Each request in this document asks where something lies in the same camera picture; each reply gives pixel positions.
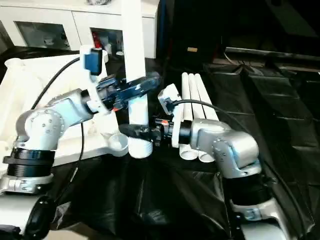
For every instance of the white plastic table leg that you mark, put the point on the white plastic table leg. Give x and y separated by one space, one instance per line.
133 50
203 87
195 87
186 87

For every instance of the white plastic table top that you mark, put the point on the white plastic table top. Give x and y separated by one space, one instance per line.
25 95

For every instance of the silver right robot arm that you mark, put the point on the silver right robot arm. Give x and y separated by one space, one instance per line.
225 145

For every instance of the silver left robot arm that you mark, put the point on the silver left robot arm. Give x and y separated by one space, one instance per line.
40 127

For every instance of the black case with yellow label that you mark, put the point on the black case with yellow label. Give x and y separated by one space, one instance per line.
192 49

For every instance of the black plastic mat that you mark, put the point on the black plastic mat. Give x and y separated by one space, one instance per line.
175 195

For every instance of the white cabinet with glass doors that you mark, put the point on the white cabinet with glass doors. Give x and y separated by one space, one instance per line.
75 22

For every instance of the shiny crumpled foil object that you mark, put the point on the shiny crumpled foil object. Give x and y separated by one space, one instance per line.
97 2

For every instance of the long grey metal bar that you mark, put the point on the long grey metal bar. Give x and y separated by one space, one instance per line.
275 53

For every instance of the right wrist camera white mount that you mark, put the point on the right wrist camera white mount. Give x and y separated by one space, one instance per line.
170 91

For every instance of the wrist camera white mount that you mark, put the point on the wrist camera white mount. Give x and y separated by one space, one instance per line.
92 62
170 91

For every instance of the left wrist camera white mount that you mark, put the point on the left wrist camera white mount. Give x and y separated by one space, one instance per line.
92 62

